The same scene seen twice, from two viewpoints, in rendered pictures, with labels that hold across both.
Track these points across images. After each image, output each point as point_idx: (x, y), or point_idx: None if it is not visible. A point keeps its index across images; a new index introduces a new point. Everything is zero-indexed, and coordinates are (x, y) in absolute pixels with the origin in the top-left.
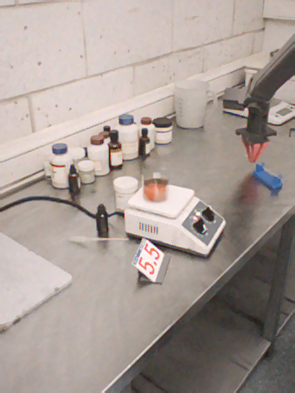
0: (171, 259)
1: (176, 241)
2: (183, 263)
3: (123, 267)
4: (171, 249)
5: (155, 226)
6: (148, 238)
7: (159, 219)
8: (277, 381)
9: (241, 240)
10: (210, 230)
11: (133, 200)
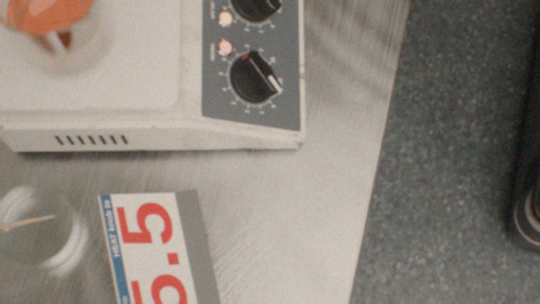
0: (203, 198)
1: (198, 144)
2: (244, 203)
3: (81, 301)
4: (184, 154)
5: (116, 135)
6: (99, 149)
7: (122, 121)
8: (408, 34)
9: (370, 15)
10: (282, 57)
11: (2, 84)
